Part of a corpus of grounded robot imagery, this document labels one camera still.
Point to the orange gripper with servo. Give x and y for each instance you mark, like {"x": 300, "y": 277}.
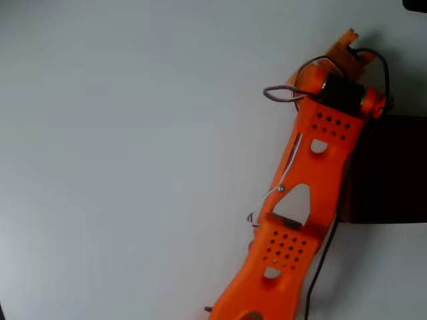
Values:
{"x": 347, "y": 41}

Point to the dark red box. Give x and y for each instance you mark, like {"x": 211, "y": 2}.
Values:
{"x": 393, "y": 166}

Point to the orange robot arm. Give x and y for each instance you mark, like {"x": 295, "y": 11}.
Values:
{"x": 310, "y": 186}

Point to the black rounded object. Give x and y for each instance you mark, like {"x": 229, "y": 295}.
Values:
{"x": 415, "y": 5}

